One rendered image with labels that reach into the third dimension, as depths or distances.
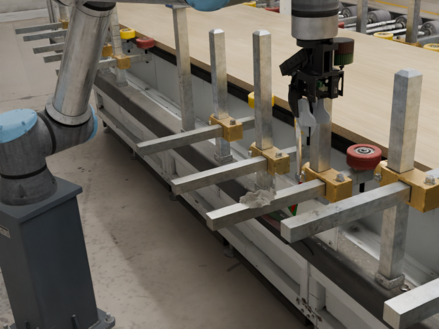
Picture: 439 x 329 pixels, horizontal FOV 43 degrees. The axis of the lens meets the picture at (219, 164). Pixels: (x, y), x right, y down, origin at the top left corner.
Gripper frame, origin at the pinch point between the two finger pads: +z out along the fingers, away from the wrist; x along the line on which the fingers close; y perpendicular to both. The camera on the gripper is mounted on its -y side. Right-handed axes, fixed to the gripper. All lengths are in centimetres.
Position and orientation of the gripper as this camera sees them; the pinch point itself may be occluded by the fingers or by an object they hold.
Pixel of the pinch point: (306, 129)
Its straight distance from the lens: 121.8
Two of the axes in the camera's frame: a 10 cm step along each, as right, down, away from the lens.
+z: 0.5, 9.0, 4.2
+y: 4.7, 3.5, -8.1
